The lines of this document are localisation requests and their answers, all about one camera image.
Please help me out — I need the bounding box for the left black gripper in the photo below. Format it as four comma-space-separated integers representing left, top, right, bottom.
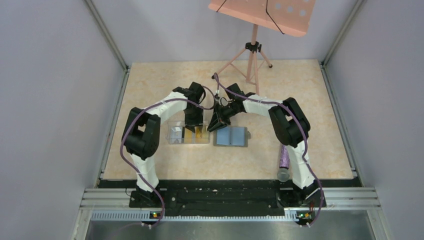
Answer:
183, 104, 204, 133

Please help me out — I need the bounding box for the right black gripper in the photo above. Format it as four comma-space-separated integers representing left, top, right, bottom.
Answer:
208, 101, 238, 133

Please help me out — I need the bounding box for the clear plastic card box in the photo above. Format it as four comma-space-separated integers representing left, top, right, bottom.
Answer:
166, 121, 211, 145

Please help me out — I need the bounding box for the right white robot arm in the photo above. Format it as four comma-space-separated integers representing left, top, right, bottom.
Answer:
207, 83, 325, 207

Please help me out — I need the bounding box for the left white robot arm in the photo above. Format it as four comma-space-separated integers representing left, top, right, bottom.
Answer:
120, 82, 206, 208

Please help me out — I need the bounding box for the purple glitter microphone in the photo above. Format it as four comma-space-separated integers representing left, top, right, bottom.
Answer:
276, 145, 290, 183

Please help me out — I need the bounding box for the pink music stand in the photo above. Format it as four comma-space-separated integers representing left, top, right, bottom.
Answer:
208, 0, 317, 115

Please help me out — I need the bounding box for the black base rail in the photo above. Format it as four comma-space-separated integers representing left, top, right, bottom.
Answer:
81, 178, 361, 219

